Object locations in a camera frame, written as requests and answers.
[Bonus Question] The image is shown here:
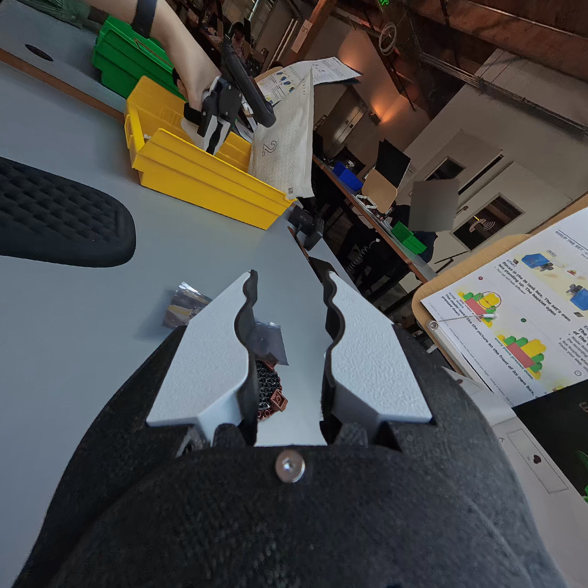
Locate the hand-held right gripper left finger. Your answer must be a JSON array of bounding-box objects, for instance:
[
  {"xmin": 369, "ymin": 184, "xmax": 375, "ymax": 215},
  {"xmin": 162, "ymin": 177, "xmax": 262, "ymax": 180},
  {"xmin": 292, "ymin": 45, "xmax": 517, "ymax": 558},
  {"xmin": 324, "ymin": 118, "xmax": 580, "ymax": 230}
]
[{"xmin": 146, "ymin": 270, "xmax": 261, "ymax": 446}]

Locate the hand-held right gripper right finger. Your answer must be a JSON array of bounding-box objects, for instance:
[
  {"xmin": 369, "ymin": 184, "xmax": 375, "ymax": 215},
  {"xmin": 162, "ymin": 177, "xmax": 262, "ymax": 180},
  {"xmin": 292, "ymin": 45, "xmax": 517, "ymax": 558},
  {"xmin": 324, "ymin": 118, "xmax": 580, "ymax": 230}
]
[{"xmin": 320, "ymin": 270, "xmax": 435, "ymax": 445}]

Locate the yellow plastic bin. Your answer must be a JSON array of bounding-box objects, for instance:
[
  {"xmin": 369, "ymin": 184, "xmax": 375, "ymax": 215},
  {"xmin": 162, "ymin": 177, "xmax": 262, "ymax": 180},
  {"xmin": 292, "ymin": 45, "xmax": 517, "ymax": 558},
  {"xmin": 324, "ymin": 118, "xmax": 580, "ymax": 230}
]
[{"xmin": 123, "ymin": 75, "xmax": 298, "ymax": 230}]

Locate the silver foil bag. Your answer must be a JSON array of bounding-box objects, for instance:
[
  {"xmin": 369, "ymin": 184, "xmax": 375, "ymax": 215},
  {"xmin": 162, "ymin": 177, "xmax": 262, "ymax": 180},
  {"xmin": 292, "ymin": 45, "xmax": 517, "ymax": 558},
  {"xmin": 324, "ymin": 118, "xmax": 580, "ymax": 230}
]
[{"xmin": 161, "ymin": 281, "xmax": 290, "ymax": 367}]

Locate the brown round brick model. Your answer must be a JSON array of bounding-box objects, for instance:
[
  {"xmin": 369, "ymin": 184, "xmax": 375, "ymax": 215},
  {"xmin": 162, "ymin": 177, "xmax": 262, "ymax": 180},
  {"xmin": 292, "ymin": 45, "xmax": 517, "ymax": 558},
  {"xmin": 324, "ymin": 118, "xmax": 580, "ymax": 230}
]
[{"xmin": 254, "ymin": 357, "xmax": 290, "ymax": 422}]

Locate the person's left forearm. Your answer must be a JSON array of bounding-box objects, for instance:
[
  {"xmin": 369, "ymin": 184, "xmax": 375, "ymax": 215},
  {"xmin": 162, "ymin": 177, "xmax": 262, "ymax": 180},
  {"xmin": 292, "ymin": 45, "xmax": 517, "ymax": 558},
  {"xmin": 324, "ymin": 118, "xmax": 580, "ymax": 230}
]
[{"xmin": 85, "ymin": 0, "xmax": 184, "ymax": 60}]

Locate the grey adjoining desk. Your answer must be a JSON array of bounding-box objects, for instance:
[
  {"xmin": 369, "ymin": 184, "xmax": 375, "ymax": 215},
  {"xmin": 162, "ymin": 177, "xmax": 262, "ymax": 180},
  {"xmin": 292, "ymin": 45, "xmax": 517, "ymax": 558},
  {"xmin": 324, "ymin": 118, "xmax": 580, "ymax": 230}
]
[{"xmin": 294, "ymin": 216, "xmax": 366, "ymax": 299}]

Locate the grey desk with round grommet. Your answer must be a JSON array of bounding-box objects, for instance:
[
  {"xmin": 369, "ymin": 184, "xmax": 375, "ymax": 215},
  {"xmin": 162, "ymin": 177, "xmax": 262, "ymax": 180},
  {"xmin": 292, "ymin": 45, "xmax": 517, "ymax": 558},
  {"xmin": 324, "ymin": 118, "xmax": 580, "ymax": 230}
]
[{"xmin": 0, "ymin": 0, "xmax": 127, "ymax": 121}]

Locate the person's left hand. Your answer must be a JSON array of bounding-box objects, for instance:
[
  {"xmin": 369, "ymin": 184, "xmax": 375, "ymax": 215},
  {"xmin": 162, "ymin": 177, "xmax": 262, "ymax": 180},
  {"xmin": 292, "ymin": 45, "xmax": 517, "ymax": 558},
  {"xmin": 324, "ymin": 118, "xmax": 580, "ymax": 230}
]
[{"xmin": 158, "ymin": 25, "xmax": 221, "ymax": 109}]

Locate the white numbered paper bag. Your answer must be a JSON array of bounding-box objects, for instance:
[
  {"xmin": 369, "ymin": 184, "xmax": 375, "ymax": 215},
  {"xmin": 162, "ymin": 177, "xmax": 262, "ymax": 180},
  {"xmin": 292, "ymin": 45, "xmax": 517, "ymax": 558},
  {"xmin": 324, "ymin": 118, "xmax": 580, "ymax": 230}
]
[{"xmin": 248, "ymin": 66, "xmax": 316, "ymax": 199}]

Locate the curled printed instruction sheet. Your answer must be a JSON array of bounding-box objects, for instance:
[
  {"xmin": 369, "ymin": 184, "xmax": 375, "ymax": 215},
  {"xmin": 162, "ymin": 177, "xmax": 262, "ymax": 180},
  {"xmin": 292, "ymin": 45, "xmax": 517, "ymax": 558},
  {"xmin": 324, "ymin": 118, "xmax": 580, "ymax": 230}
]
[{"xmin": 255, "ymin": 56, "xmax": 362, "ymax": 107}]

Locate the wooden workbench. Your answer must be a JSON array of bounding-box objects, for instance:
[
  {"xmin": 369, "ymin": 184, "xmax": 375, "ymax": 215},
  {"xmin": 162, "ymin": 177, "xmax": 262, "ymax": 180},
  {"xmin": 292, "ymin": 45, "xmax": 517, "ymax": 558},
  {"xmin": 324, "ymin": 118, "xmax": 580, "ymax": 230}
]
[{"xmin": 312, "ymin": 156, "xmax": 438, "ymax": 284}]

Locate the black wristwatch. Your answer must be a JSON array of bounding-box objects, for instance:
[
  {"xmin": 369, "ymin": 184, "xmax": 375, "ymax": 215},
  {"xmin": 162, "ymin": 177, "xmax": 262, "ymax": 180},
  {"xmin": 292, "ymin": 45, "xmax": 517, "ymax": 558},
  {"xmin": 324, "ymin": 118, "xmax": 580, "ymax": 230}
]
[{"xmin": 132, "ymin": 0, "xmax": 158, "ymax": 38}]

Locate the blue plastic bin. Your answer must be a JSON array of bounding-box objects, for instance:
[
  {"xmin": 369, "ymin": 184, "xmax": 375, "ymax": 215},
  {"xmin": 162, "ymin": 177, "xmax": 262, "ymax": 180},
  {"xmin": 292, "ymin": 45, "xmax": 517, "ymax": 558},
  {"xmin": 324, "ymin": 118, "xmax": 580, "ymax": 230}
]
[{"xmin": 332, "ymin": 161, "xmax": 364, "ymax": 192}]

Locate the building instruction booklet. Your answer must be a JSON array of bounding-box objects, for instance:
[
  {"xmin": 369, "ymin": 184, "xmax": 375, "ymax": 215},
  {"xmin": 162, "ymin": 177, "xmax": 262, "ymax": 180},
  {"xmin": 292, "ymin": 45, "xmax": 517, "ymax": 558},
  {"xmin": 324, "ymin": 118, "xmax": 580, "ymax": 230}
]
[{"xmin": 443, "ymin": 365, "xmax": 588, "ymax": 588}]

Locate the black monitor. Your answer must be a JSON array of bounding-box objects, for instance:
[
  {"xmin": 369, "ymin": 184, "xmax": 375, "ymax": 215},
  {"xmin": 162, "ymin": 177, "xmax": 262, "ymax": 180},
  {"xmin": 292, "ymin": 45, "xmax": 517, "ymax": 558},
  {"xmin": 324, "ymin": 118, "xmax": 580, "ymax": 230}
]
[{"xmin": 373, "ymin": 139, "xmax": 413, "ymax": 190}]

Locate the black wrist rest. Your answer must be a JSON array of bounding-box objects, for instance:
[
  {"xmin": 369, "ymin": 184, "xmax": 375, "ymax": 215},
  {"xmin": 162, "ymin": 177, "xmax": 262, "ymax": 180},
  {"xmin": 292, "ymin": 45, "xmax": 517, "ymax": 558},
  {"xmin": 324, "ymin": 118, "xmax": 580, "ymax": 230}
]
[{"xmin": 0, "ymin": 156, "xmax": 137, "ymax": 268}]

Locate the black coiled cable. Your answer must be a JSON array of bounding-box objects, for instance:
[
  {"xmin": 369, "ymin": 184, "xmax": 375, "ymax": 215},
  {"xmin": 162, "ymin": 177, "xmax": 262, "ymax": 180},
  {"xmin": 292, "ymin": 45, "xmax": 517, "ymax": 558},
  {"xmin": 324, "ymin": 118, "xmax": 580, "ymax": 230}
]
[{"xmin": 347, "ymin": 239, "xmax": 370, "ymax": 274}]

